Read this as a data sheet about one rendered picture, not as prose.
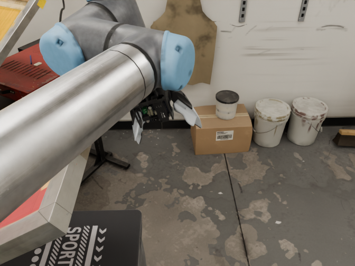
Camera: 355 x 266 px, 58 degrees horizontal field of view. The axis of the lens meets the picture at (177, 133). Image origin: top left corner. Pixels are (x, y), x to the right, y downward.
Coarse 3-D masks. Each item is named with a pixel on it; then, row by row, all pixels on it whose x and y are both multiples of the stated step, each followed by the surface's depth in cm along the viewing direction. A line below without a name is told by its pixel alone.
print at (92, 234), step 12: (72, 228) 118; (84, 228) 118; (96, 228) 118; (60, 240) 114; (72, 240) 114; (84, 240) 114; (96, 240) 114; (36, 252) 110; (48, 252) 110; (60, 252) 110; (72, 252) 110; (84, 252) 110; (96, 252) 110; (36, 264) 107; (48, 264) 107; (60, 264) 107; (72, 264) 107; (84, 264) 107; (96, 264) 107
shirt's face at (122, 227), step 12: (72, 216) 122; (84, 216) 122; (96, 216) 122; (108, 216) 122; (120, 216) 122; (132, 216) 122; (108, 228) 118; (120, 228) 118; (132, 228) 118; (108, 240) 114; (120, 240) 114; (132, 240) 114; (108, 252) 110; (120, 252) 110; (132, 252) 110; (0, 264) 107; (12, 264) 107; (24, 264) 107; (108, 264) 107; (120, 264) 107; (132, 264) 107
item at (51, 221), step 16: (80, 160) 60; (64, 176) 55; (80, 176) 58; (48, 192) 54; (64, 192) 53; (48, 208) 50; (64, 208) 51; (16, 224) 52; (32, 224) 49; (48, 224) 47; (64, 224) 50; (0, 240) 51; (16, 240) 50; (32, 240) 50; (48, 240) 50; (0, 256) 52; (16, 256) 52
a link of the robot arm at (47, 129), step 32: (128, 32) 43; (160, 32) 42; (96, 64) 34; (128, 64) 36; (160, 64) 40; (192, 64) 44; (32, 96) 29; (64, 96) 30; (96, 96) 32; (128, 96) 36; (0, 128) 25; (32, 128) 27; (64, 128) 29; (96, 128) 32; (0, 160) 24; (32, 160) 26; (64, 160) 29; (0, 192) 24; (32, 192) 27
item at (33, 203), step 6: (36, 192) 64; (42, 192) 63; (30, 198) 64; (36, 198) 62; (42, 198) 61; (24, 204) 64; (30, 204) 62; (36, 204) 61; (18, 210) 63; (24, 210) 62; (30, 210) 61; (36, 210) 59; (12, 216) 63; (18, 216) 61; (24, 216) 60; (6, 222) 62; (12, 222) 61; (0, 228) 62
